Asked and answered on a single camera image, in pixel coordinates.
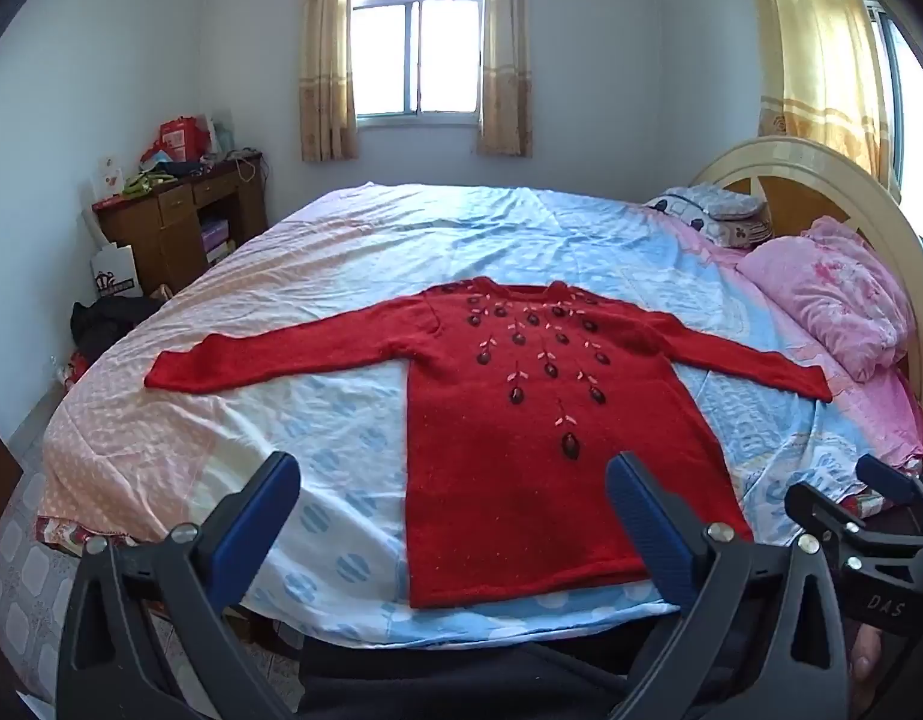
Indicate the black bag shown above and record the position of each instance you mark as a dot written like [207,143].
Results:
[109,322]

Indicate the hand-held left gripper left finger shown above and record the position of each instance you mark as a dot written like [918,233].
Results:
[257,519]

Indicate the bed with patterned quilt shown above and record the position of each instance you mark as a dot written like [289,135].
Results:
[431,240]

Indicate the window beside headboard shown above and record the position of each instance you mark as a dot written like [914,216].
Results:
[907,90]

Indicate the white card with hearts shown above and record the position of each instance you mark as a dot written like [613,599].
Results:
[109,176]

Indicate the cream and wood headboard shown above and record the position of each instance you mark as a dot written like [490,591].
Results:
[806,157]

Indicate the pink pillow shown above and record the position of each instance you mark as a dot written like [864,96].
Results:
[828,292]

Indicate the red knitted sweater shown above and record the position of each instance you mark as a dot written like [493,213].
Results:
[506,465]

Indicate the purple box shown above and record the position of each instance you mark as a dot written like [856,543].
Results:
[215,236]

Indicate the white paper bag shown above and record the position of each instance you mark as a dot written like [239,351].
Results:
[116,274]

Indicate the brown wooden desk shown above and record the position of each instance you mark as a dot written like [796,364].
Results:
[176,225]

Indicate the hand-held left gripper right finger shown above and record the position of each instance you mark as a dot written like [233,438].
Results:
[648,532]

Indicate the person's right hand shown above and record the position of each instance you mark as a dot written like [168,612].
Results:
[867,664]

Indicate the grey dotted pillow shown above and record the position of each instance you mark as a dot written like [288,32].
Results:
[723,201]

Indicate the beige patterned curtain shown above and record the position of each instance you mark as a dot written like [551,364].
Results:
[506,52]
[326,52]

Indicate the green cloth item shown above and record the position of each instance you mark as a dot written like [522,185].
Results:
[150,181]

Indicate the red gift bag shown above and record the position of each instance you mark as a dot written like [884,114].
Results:
[180,139]

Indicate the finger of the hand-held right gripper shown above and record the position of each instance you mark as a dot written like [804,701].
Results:
[821,514]
[885,478]

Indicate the window with sliding panes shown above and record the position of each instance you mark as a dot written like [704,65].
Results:
[420,37]

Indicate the person's dark trousers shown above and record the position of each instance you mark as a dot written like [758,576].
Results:
[469,682]

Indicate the yellow floral curtain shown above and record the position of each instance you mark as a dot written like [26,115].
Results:
[813,52]

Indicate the red flower print pillow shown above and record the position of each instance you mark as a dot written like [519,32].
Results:
[746,231]

